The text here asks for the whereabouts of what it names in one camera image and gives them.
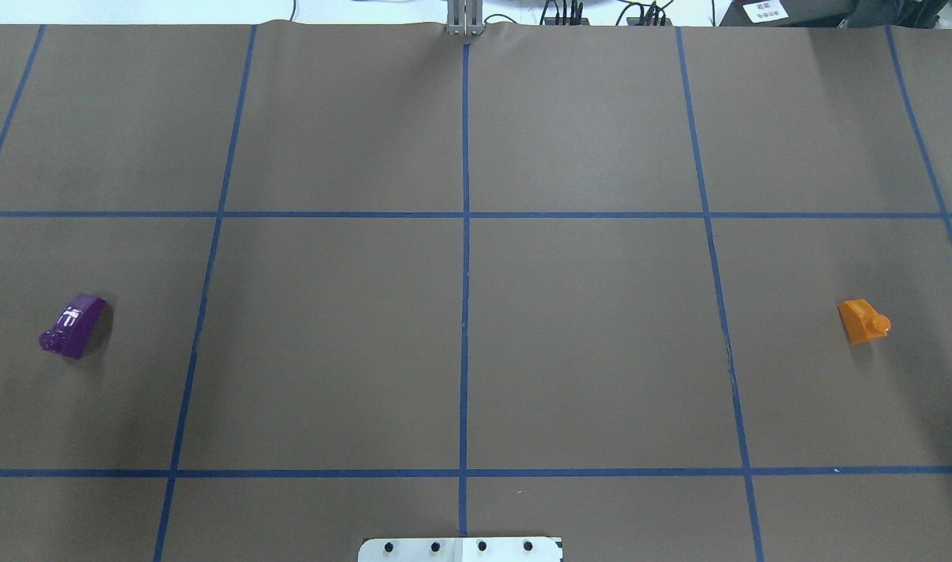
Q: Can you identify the purple trapezoid block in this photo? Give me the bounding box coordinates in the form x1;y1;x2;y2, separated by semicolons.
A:
38;293;108;360

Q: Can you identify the aluminium frame post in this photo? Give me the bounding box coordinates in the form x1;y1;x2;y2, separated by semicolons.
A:
446;0;485;36

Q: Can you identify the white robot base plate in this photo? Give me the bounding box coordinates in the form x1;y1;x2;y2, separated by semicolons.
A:
357;536;564;561

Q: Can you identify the orange trapezoid block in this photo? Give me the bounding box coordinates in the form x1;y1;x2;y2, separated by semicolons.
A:
837;299;891;345

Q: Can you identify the brown paper table cover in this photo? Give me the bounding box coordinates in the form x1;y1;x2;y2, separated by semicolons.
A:
0;21;952;561

